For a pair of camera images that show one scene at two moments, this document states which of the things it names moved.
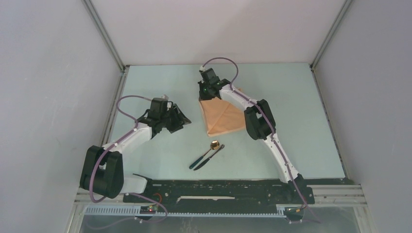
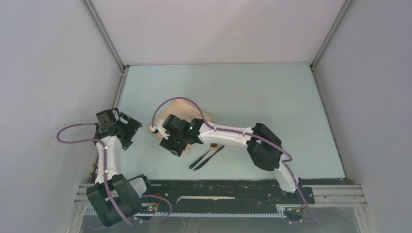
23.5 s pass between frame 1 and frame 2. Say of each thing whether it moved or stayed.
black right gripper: moved
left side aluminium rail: stayed
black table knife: stayed
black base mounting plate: stayed
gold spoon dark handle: stayed
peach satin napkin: moved
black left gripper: moved
